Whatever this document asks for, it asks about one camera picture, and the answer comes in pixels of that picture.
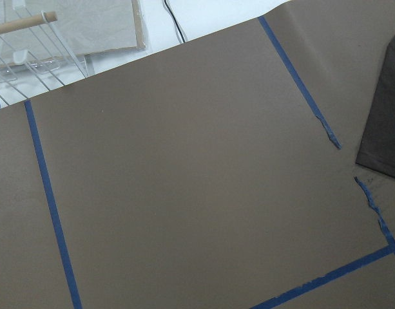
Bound dark brown t-shirt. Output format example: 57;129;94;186
356;35;395;178

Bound flat cardboard sheet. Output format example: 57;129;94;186
4;1;146;56

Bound cardboard tube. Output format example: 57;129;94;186
0;12;57;35

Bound black cable on floor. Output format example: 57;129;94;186
163;0;189;42

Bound white wire rack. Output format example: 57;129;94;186
0;1;88;109

